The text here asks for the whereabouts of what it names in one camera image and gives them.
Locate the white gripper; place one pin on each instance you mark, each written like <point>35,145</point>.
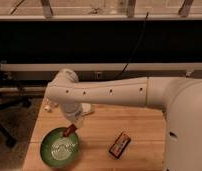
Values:
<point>74,113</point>

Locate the red pepper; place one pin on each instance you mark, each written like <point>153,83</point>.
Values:
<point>69,130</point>

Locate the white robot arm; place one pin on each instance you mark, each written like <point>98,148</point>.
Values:
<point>180,98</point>

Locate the white cup behind arm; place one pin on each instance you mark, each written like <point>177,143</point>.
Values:
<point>87,109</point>

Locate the green ceramic bowl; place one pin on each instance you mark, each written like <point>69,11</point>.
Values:
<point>57,151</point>

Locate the red snack packet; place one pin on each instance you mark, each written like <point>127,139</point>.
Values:
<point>120,145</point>

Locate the black office chair base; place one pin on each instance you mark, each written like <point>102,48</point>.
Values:
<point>8,110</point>

